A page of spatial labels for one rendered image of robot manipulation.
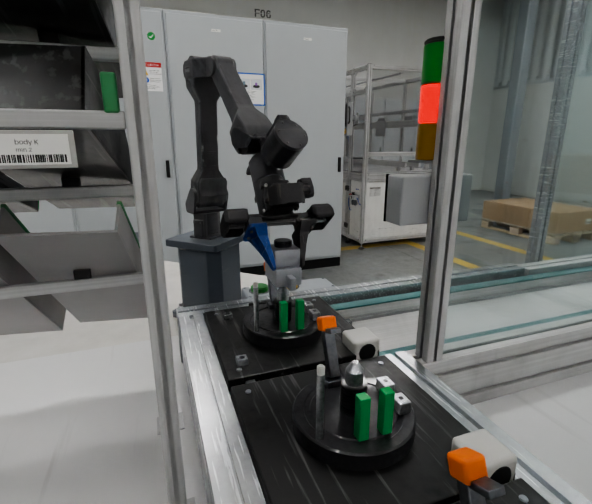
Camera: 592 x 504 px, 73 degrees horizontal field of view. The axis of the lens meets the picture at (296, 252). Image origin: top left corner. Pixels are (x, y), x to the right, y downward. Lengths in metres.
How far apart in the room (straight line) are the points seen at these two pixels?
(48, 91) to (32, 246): 0.19
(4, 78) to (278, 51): 3.44
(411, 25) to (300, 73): 6.52
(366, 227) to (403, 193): 4.32
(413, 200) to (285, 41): 3.35
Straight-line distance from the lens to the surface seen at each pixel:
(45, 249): 0.56
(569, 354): 0.90
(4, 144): 0.39
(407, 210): 0.58
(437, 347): 0.66
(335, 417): 0.48
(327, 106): 3.94
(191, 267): 0.97
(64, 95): 0.44
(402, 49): 9.98
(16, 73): 0.46
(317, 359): 0.62
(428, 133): 0.59
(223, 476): 0.47
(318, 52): 3.96
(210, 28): 3.71
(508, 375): 0.80
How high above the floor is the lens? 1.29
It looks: 16 degrees down
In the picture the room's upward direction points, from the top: straight up
